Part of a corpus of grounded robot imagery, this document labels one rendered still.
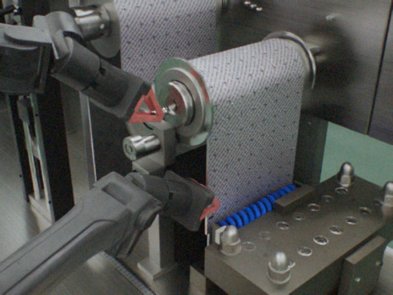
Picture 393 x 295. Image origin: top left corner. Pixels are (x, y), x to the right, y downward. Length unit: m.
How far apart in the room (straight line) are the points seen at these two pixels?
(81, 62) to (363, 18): 0.52
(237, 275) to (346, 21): 0.50
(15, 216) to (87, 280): 0.29
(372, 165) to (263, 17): 2.36
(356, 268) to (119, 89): 0.48
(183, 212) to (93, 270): 0.29
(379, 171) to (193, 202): 2.59
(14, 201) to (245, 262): 0.64
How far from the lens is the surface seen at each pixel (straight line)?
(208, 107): 0.77
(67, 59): 0.69
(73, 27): 0.76
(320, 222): 0.94
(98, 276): 1.01
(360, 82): 0.99
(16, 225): 1.18
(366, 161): 3.41
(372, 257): 0.93
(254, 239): 0.88
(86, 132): 1.18
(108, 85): 0.72
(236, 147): 0.86
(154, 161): 0.88
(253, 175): 0.93
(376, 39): 0.96
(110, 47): 0.99
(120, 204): 0.64
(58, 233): 0.58
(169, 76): 0.83
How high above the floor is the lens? 1.56
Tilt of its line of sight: 27 degrees down
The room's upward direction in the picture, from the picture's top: 1 degrees clockwise
